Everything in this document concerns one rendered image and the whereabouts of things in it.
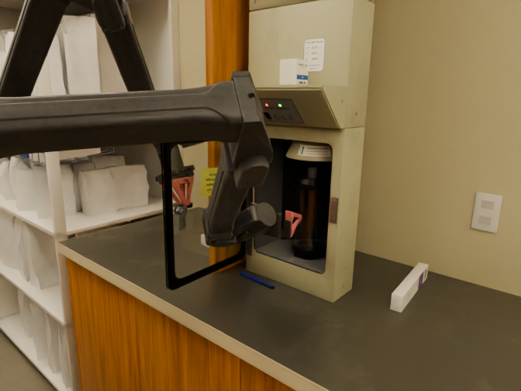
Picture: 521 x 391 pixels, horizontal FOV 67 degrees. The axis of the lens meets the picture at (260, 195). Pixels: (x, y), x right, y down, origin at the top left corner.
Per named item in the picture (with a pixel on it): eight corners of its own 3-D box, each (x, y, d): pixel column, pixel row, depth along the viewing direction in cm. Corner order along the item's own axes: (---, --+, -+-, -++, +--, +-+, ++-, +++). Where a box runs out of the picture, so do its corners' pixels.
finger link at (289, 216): (286, 201, 107) (264, 208, 100) (308, 206, 103) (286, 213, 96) (286, 225, 109) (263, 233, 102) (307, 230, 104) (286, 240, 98)
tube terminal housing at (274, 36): (291, 248, 146) (299, 25, 128) (373, 274, 126) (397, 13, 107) (245, 269, 127) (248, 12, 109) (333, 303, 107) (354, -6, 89)
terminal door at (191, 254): (245, 257, 124) (246, 129, 115) (168, 292, 101) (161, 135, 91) (243, 257, 125) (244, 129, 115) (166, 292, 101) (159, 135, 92)
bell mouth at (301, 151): (307, 151, 127) (308, 133, 125) (357, 157, 116) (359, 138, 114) (273, 156, 113) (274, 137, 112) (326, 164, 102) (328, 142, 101)
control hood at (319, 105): (246, 122, 116) (247, 86, 114) (345, 128, 96) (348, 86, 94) (219, 122, 108) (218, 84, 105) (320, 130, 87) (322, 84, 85)
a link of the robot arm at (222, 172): (223, 99, 56) (237, 167, 52) (261, 98, 57) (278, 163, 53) (198, 212, 94) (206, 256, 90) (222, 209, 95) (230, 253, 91)
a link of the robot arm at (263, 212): (201, 212, 92) (208, 247, 89) (230, 191, 84) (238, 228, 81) (242, 214, 100) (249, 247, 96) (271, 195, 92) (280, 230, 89)
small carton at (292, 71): (291, 85, 100) (291, 60, 99) (307, 85, 97) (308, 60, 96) (279, 84, 96) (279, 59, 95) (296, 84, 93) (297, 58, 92)
